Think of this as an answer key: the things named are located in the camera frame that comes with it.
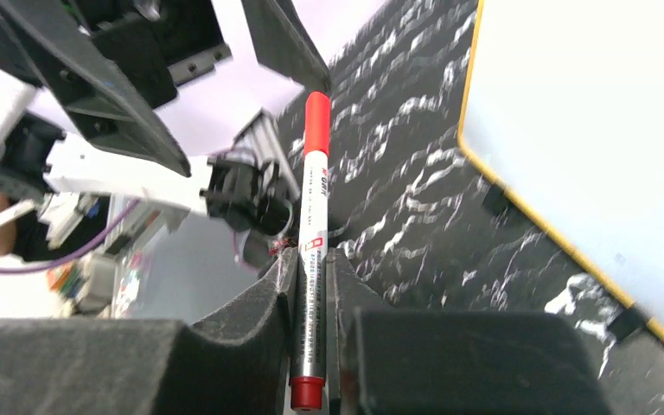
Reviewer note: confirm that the red white marker pen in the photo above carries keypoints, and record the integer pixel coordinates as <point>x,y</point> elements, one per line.
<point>308,367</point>

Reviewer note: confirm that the yellow framed whiteboard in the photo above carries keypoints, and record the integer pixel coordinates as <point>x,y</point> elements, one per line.
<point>564,110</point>

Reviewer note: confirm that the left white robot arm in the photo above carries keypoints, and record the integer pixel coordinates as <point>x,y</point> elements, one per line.
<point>272,59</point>

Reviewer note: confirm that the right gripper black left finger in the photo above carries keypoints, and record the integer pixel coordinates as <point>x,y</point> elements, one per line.
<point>233,361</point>

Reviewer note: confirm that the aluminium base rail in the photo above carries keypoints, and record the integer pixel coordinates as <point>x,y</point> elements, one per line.
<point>261,137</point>

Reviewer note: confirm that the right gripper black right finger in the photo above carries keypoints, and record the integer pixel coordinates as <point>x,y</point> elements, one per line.
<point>385,360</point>

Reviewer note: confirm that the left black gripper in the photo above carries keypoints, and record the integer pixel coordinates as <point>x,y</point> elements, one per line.
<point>158,45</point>

